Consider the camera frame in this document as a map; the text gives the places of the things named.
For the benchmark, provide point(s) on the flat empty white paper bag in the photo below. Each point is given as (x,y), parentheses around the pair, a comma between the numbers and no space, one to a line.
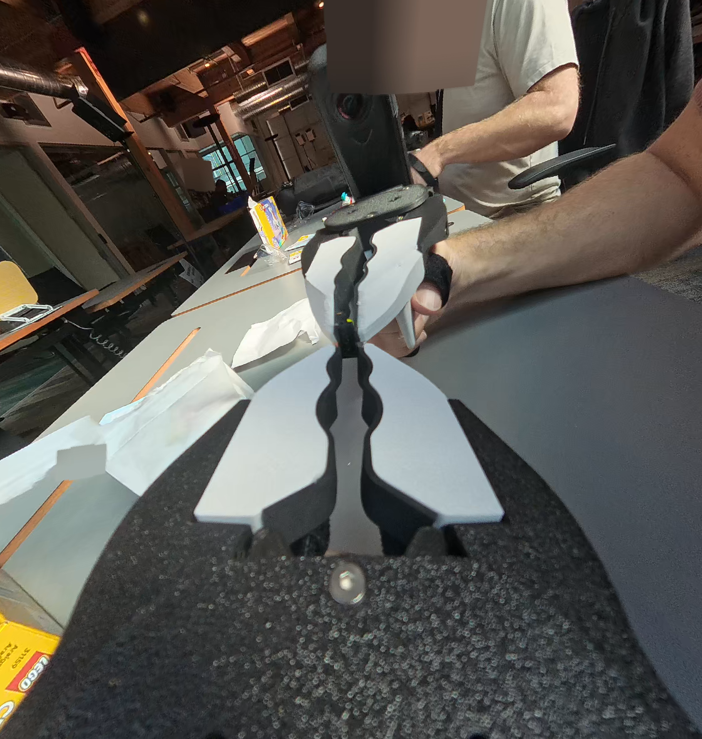
(275,340)

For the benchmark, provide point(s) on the person's right hand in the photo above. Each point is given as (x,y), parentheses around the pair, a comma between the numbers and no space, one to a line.
(429,303)

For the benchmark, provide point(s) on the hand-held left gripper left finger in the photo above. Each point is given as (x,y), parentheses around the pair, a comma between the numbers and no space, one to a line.
(270,456)

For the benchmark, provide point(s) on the metal ventilation duct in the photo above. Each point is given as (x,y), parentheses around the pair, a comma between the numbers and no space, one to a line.
(264,98)

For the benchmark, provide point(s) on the small yellow white lego box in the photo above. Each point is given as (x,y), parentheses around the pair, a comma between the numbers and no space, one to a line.
(270,222)

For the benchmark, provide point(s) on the small black lego assembly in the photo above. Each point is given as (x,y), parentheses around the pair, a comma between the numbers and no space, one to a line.
(345,339)

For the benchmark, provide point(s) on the light blue instruction booklet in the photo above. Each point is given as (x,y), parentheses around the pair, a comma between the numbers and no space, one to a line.
(297,245)

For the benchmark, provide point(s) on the large yellow lego box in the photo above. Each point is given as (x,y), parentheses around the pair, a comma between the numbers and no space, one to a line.
(10,664)

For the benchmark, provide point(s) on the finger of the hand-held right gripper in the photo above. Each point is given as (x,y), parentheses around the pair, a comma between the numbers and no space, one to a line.
(322,271)
(394,271)

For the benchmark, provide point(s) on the full white paper bag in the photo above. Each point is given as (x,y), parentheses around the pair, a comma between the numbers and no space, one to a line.
(172,404)

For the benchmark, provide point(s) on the metal ceiling pipe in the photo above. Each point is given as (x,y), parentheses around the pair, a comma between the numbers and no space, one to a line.
(21,78)

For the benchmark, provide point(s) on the arched window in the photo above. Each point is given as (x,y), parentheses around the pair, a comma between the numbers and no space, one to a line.
(235,159)

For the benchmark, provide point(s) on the wooden-edged desk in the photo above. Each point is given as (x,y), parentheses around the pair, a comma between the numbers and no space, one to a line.
(36,323)

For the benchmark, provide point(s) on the black duffel bag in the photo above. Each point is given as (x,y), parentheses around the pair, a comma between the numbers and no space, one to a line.
(316,185)

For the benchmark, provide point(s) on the torn white paper bag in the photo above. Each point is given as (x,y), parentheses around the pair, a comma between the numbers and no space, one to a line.
(16,479)

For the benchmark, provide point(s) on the black office chair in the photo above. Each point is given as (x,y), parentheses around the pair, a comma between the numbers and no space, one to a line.
(559,167)

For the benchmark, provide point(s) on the clear plastic bag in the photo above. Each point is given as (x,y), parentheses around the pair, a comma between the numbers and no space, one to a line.
(270,253)

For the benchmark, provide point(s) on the black jacket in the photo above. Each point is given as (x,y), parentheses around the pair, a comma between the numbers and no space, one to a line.
(628,75)

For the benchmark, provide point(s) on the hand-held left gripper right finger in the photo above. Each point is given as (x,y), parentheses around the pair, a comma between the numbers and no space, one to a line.
(431,456)

